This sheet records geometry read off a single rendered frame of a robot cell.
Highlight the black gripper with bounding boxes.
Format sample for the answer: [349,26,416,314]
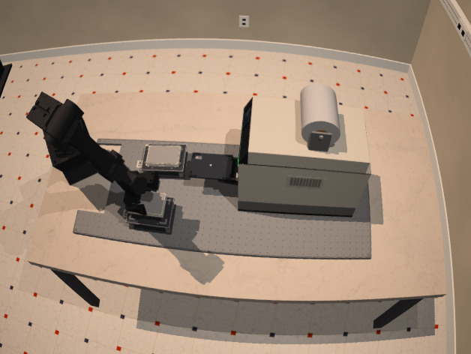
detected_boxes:
[120,186,147,215]

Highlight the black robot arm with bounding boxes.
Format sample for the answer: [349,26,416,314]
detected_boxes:
[26,92,160,197]

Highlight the beige cylinder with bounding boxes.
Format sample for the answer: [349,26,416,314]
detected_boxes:
[300,83,341,145]

